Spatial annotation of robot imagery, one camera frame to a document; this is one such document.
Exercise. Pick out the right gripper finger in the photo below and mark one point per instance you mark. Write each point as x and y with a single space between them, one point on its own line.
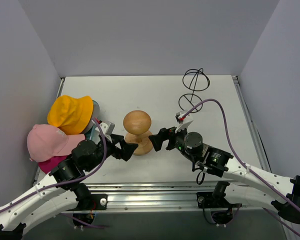
157 141
163 134

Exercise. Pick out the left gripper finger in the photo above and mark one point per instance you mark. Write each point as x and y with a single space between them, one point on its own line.
125 153
118 141

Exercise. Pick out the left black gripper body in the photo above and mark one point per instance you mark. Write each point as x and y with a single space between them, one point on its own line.
114 146

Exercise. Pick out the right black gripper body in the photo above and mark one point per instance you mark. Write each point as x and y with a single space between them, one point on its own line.
170 138

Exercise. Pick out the yellow bucket hat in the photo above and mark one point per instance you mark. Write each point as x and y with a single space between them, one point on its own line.
71 115

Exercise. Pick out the light pink baseball cap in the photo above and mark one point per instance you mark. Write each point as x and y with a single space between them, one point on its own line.
45 141

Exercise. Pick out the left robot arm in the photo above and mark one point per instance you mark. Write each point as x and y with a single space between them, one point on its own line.
62 189

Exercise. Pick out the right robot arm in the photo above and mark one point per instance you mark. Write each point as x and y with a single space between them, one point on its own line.
285 191

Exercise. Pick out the wooden hat stand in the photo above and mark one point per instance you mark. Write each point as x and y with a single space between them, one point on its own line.
137 123

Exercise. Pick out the teal plastic tray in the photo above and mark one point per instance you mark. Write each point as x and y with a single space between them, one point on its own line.
91 125

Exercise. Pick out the magenta baseball cap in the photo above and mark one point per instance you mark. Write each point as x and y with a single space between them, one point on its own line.
48 165

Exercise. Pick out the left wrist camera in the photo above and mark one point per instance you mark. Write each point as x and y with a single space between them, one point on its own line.
105 127

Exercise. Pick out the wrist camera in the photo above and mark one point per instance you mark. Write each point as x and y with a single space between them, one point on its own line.
105 127
184 119

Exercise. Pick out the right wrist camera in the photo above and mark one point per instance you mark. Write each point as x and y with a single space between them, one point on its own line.
184 119

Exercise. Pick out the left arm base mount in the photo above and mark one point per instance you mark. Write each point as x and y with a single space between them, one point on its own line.
86 209

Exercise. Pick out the aluminium front rail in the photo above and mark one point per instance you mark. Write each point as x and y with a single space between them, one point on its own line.
173 196

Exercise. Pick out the black wire hat stand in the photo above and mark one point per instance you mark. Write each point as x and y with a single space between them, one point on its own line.
194 80

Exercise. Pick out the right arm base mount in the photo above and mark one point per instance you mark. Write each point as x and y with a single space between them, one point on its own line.
216 199

